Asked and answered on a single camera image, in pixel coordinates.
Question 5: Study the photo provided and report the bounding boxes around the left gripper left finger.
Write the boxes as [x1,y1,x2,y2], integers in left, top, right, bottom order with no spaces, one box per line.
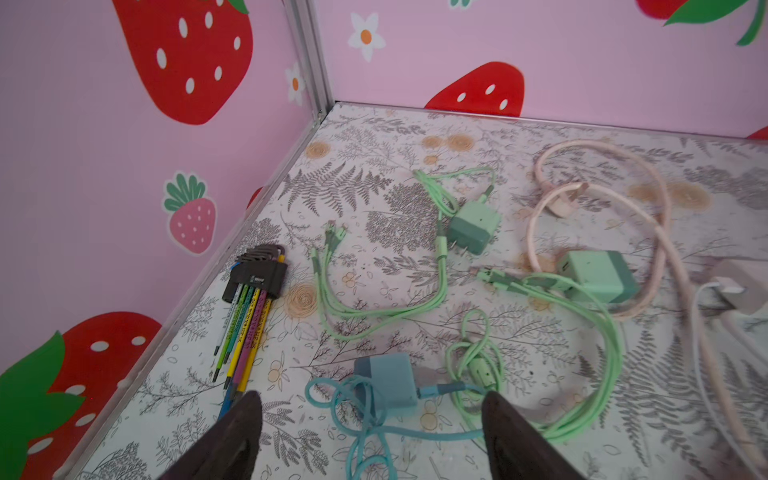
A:
[159,391,263,480]

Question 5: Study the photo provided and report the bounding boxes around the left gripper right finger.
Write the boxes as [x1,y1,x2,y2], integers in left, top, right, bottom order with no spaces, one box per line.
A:
[481,391,584,480]

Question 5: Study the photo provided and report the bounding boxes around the light green usb charger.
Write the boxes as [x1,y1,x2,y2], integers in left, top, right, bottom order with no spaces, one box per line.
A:
[556,250,640,304]

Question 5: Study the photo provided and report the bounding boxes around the teal blue usb charger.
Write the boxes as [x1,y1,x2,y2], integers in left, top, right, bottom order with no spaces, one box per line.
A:
[353,352,418,419]

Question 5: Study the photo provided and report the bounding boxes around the hex key set holder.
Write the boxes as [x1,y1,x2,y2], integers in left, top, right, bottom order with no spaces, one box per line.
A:
[211,243,289,418]

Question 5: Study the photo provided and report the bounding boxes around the white charger on strip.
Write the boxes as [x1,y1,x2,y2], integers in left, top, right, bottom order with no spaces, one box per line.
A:
[709,258,767,318]

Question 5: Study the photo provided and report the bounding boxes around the thin white usb cables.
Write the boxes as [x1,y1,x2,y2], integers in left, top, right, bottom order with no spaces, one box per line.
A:
[688,281,768,480]

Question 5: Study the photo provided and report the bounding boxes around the pink socket power cable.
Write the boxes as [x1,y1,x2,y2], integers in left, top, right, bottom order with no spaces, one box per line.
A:
[525,139,768,469]

